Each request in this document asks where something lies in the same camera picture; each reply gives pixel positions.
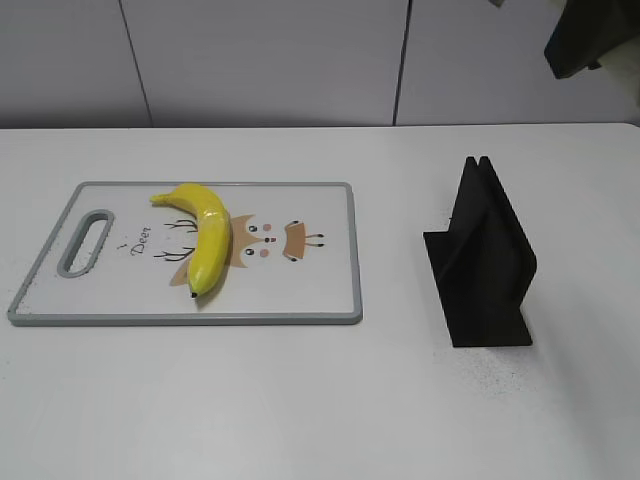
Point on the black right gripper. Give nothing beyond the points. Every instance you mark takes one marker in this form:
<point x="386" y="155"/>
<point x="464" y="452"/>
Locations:
<point x="587" y="30"/>

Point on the white grey-rimmed cutting board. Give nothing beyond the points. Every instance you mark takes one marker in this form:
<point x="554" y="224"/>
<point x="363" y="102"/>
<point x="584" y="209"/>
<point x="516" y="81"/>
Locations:
<point x="114" y="259"/>

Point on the black knife stand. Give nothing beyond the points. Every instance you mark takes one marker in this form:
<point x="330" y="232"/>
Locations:
<point x="483" y="264"/>

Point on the yellow plastic banana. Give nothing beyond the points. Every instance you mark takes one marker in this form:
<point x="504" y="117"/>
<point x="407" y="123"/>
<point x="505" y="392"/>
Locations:
<point x="214" y="233"/>

